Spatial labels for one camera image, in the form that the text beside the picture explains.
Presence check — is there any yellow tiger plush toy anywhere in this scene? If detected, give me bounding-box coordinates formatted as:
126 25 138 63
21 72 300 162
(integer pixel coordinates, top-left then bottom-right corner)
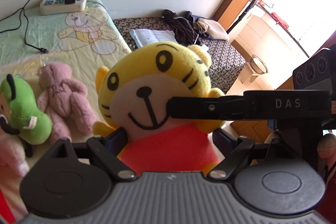
93 42 223 174

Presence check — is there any mauve teddy bear plush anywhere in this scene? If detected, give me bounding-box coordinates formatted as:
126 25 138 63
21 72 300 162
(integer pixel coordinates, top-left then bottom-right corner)
37 62 98 144

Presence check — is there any green plush toy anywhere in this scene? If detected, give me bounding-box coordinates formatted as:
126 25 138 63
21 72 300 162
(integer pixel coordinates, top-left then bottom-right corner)
1 74 52 158

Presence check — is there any metal bowl on stool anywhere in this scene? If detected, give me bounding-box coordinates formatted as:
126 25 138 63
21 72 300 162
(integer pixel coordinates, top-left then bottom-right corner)
238 55 268 84

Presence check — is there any patterned dark blanket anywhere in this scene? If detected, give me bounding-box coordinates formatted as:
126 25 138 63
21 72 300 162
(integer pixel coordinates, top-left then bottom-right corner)
113 18 246 93

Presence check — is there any beige cloth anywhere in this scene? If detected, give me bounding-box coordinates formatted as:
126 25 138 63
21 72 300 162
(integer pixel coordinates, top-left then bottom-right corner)
194 18 230 41

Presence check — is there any dark striped cloth bundle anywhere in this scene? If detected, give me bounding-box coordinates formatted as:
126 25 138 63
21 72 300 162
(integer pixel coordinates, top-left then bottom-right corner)
162 9 200 46

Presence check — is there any pink fluffy plush toy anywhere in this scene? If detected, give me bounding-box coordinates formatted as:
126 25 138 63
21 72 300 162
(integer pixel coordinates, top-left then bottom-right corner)
0 92 30 179

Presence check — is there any green cartoon bed sheet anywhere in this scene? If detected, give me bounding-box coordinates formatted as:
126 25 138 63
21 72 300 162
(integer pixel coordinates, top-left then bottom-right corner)
0 0 132 217

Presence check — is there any white printed paper sheet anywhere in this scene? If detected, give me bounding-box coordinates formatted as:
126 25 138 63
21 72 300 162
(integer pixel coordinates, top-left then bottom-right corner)
129 29 178 49

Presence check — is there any red cardboard box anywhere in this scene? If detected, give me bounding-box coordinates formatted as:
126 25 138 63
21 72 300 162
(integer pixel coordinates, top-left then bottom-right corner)
0 192 16 224

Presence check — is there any white power strip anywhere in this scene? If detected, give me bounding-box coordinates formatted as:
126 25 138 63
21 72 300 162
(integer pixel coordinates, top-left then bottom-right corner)
39 0 87 15

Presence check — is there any black charging cable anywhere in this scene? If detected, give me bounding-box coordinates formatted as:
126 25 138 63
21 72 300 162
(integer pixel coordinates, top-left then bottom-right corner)
0 0 77 55

